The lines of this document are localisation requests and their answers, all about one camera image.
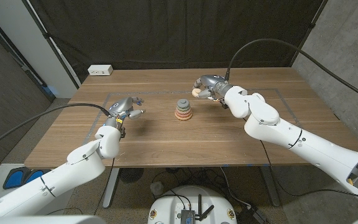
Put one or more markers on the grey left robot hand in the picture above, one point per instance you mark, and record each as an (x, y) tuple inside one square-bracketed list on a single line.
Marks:
[(121, 107)]

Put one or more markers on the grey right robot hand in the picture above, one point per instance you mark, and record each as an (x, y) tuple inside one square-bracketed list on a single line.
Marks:
[(213, 84)]

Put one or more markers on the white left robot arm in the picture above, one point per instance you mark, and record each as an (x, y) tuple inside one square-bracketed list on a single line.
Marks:
[(48, 183)]

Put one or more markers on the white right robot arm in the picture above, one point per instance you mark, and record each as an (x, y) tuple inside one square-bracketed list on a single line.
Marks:
[(306, 140)]

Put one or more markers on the white power strip box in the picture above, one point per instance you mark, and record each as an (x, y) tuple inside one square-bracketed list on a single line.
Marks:
[(100, 69)]

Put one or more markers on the black curtain backdrop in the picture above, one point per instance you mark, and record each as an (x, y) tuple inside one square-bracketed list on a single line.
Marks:
[(179, 31)]

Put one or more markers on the round black floor fan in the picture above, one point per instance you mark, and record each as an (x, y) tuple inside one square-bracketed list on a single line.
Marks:
[(131, 175)]

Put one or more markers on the white table leg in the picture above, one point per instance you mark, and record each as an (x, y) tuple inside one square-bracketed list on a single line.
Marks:
[(110, 193)]

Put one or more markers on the round grey floor object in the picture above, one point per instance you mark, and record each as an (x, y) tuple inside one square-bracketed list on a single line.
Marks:
[(157, 188)]

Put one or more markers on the black backdrop stand pole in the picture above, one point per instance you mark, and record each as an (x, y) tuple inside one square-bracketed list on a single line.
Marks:
[(51, 43), (309, 29)]

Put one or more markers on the white robot torso base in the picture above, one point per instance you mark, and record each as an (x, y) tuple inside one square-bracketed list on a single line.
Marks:
[(166, 205)]

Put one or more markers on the blue foot pedal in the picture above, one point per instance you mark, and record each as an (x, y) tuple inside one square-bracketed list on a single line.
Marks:
[(13, 180), (34, 175)]

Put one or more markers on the grey table leg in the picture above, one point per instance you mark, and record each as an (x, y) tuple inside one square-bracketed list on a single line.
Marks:
[(270, 186)]

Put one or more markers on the grey radio module with antennas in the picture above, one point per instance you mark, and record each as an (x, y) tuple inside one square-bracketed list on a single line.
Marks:
[(187, 216)]

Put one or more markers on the white robot chest cover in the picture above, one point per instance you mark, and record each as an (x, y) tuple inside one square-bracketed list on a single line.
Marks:
[(42, 220)]

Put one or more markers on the black power brick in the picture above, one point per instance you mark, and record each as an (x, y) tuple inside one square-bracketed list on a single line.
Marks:
[(253, 216)]

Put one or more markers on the black metal frame bar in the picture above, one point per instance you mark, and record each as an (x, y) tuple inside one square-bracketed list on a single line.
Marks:
[(26, 70)]

